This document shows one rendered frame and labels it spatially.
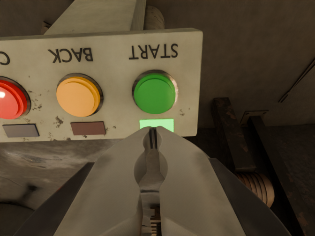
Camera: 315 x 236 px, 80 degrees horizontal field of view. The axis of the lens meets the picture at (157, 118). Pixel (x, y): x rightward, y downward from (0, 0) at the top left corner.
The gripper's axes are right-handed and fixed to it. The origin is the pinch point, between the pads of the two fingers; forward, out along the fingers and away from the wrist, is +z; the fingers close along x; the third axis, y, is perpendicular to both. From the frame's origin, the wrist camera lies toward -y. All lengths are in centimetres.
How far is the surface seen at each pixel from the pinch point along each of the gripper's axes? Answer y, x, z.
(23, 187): 131, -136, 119
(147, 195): 156, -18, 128
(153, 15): -8, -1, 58
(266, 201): 50, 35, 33
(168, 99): 0.1, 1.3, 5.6
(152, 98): -0.1, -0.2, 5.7
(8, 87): -1.6, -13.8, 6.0
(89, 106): 0.6, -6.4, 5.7
